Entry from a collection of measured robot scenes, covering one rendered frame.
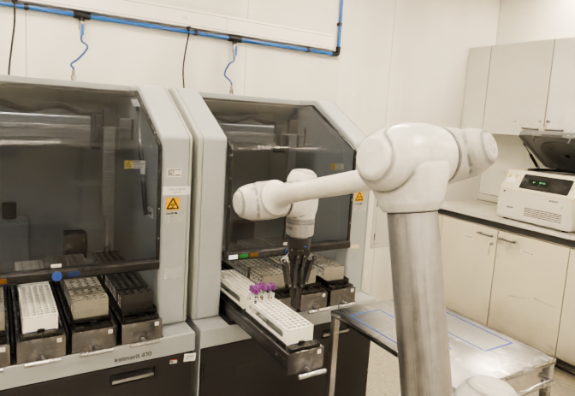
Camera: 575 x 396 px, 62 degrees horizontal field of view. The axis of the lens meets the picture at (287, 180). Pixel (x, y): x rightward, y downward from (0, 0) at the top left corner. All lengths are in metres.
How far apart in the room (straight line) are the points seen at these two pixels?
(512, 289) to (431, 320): 2.86
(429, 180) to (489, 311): 3.08
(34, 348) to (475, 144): 1.38
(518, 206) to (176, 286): 2.58
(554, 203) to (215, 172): 2.42
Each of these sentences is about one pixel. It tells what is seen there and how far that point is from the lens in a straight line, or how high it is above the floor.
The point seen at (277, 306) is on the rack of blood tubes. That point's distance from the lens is 1.76.
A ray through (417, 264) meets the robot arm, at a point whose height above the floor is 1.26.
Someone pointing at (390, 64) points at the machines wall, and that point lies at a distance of 3.79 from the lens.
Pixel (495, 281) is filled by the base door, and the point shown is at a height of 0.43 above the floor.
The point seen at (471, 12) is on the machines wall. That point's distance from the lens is 4.48.
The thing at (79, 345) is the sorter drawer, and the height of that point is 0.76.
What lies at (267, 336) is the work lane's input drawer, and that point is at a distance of 1.67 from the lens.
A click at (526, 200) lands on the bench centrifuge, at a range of 3.69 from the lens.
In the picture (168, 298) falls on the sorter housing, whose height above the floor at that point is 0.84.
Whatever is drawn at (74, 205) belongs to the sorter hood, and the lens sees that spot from 1.69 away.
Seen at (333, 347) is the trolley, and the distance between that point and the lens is 1.91.
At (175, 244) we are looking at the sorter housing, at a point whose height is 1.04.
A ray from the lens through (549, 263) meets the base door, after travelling 3.65.
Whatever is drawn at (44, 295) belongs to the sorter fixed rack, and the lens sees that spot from 1.90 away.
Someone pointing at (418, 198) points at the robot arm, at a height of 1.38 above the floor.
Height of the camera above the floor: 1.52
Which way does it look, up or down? 7 degrees down
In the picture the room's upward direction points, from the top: 4 degrees clockwise
